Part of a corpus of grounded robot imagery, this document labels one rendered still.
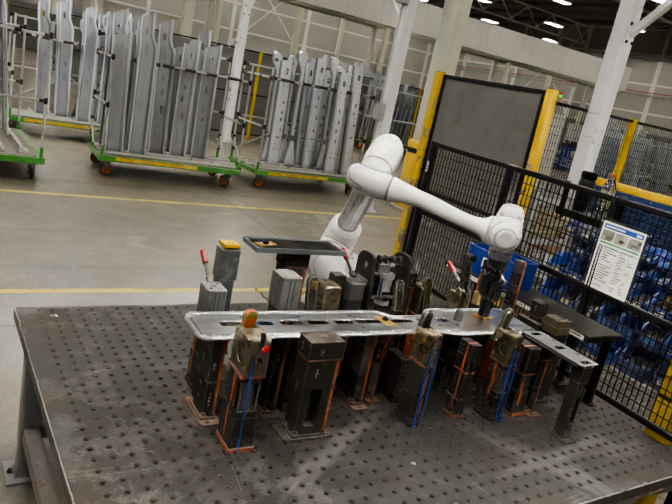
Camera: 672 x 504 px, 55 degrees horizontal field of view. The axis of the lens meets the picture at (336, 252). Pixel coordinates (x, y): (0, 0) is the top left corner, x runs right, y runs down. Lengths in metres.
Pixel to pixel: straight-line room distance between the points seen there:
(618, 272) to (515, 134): 2.13
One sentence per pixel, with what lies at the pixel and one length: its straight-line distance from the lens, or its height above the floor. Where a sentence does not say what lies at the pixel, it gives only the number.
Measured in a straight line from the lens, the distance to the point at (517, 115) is 4.82.
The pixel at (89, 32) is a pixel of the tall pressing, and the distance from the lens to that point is 11.34.
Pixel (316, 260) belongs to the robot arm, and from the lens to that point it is 2.92.
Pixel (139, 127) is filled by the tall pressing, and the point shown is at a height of 0.65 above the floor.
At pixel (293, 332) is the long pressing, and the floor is 1.00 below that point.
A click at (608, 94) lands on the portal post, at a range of 6.91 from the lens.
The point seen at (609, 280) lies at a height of 1.21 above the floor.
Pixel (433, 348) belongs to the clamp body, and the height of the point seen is 1.00.
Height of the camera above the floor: 1.78
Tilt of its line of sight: 15 degrees down
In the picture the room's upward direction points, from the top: 12 degrees clockwise
